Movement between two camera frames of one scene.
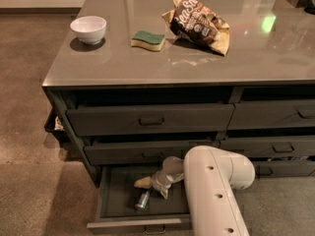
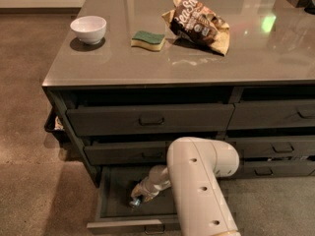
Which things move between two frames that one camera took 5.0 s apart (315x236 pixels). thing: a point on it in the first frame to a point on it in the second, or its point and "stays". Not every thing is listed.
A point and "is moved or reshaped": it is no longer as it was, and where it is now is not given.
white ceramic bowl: x=90 y=29 stays
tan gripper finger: x=164 y=193 to x=148 y=198
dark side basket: x=54 y=124 stays
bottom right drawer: x=270 y=169 stays
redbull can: x=143 y=201 is moved or reshaped
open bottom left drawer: x=118 y=197 stays
